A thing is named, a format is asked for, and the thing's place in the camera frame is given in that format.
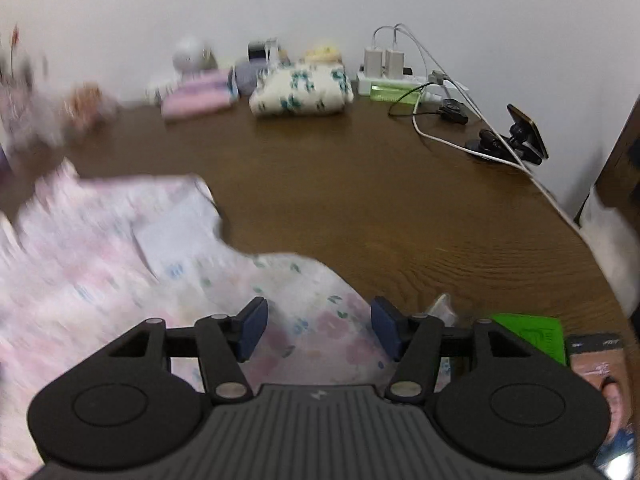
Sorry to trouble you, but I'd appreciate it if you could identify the pink floral garment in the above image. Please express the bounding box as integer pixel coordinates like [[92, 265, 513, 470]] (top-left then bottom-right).
[[0, 157, 401, 480]]

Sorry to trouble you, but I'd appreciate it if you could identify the brown wooden furniture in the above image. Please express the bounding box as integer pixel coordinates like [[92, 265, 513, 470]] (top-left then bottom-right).
[[595, 95, 640, 321]]

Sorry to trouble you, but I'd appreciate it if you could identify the black phone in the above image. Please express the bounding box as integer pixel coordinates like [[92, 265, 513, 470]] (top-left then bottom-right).
[[506, 104, 549, 160]]

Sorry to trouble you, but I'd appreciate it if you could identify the white power strip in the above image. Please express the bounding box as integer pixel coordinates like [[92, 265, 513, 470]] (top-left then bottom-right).
[[356, 71, 471, 100]]

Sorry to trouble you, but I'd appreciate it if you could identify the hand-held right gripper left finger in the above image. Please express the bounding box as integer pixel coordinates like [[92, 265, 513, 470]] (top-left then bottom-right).
[[107, 296, 269, 405]]

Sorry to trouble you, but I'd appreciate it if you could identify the white round speaker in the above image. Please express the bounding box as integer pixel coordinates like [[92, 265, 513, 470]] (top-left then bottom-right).
[[172, 36, 217, 77]]

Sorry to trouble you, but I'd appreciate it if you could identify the clear plastic snack bag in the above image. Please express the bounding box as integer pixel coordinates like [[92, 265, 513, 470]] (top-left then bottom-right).
[[62, 82, 121, 126]]

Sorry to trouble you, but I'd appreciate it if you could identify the lilac folded cloth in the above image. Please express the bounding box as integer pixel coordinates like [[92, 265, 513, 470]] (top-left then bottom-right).
[[234, 57, 273, 97]]

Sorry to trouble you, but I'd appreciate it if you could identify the printed booklet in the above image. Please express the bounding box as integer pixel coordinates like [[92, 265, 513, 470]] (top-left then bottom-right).
[[565, 332, 638, 471]]

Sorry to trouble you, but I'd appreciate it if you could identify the long white cable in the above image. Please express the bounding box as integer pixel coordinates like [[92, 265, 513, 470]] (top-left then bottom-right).
[[412, 85, 581, 228]]

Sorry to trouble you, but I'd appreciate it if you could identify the cream floral folded garment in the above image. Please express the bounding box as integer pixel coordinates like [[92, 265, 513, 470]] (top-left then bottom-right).
[[249, 60, 355, 117]]

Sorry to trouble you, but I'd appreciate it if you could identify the pink folded cloth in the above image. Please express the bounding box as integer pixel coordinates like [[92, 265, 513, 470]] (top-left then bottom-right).
[[161, 70, 237, 121]]

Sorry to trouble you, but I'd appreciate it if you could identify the green transparent box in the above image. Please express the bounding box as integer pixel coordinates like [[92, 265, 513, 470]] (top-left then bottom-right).
[[371, 84, 426, 105]]

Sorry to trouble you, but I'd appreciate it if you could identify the white charger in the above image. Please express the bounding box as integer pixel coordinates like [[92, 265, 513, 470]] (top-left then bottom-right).
[[363, 46, 385, 80], [384, 49, 405, 81]]

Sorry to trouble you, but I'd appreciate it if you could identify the green foam pad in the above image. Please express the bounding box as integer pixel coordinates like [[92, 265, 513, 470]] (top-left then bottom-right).
[[490, 314, 567, 366]]

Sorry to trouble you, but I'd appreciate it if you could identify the black phone holder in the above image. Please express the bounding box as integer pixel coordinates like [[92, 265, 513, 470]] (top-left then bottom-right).
[[465, 127, 543, 166]]

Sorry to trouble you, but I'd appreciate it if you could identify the black cable with switch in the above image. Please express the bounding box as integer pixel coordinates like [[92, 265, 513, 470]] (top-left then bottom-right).
[[387, 87, 471, 123]]

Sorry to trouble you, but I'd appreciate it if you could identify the clear plastic wrapper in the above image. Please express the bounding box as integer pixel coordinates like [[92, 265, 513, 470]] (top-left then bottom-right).
[[424, 294, 458, 328]]

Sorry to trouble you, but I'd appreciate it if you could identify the yellow pad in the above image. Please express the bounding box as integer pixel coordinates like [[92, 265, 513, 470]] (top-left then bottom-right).
[[305, 46, 343, 63]]

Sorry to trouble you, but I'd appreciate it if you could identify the white charging cable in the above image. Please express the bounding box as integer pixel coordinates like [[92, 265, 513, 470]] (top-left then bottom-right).
[[372, 24, 481, 121]]

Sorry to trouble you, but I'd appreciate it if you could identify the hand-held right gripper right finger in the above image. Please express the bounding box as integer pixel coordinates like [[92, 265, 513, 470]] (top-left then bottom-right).
[[371, 296, 533, 405]]

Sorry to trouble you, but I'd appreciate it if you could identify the patterned vase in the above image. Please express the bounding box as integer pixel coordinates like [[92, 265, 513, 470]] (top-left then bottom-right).
[[0, 80, 51, 151]]

